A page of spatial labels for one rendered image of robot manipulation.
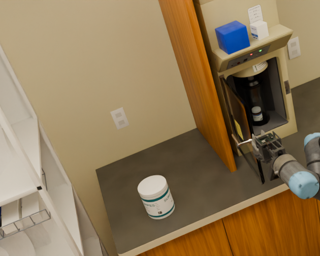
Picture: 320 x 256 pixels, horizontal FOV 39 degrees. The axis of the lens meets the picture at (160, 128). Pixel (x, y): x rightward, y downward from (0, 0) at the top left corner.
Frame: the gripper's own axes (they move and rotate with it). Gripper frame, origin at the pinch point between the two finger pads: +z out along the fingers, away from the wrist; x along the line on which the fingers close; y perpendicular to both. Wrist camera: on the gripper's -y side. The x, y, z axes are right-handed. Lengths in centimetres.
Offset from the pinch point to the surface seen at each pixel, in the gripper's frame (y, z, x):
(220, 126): -11.0, 34.5, 2.5
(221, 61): 18.7, 33.4, -4.7
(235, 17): 30, 44, -18
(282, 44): 13, 38, -34
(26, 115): 7, 86, 84
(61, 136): -12, 86, 73
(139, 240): -37, 17, 54
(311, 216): -65, 17, -24
